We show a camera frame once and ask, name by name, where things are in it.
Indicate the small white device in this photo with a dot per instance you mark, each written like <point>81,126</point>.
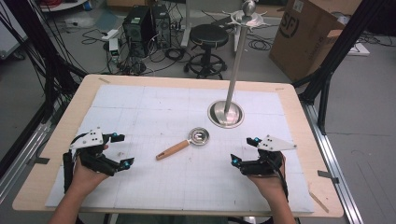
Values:
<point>114,46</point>

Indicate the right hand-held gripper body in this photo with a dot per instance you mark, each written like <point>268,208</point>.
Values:
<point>275,143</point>

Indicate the steel hook stand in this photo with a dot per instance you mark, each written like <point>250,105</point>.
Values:
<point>236,62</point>

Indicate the flat white box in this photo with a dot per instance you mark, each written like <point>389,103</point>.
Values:
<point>358,49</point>

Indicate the brown cardboard box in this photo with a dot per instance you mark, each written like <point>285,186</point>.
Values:
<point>299,43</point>

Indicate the black round stool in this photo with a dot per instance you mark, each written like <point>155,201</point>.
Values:
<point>209,35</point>

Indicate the white pole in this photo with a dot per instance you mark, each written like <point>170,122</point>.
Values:
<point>186,21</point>

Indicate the slim black computer tower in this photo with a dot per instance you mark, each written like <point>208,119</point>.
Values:
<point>161,25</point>

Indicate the white power strip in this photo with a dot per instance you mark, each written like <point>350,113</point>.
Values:
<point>110,34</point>

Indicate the white grid mat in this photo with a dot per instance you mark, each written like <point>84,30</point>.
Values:
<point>174,186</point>

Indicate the person's right hand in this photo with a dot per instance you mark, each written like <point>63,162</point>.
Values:
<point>271,185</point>

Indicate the aluminium rail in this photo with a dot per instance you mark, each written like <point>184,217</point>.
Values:
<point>25,149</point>
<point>342,199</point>

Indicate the person's left hand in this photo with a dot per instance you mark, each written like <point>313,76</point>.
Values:
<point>84,179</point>

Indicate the black tape piece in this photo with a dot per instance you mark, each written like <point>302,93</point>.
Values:
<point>328,176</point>
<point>40,160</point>

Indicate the black metal frame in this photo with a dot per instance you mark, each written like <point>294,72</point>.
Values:
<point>46,62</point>
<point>336,53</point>

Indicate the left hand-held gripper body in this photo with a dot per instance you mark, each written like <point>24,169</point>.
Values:
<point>88,139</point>

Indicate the large black computer tower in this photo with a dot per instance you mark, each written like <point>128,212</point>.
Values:
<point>137,31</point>

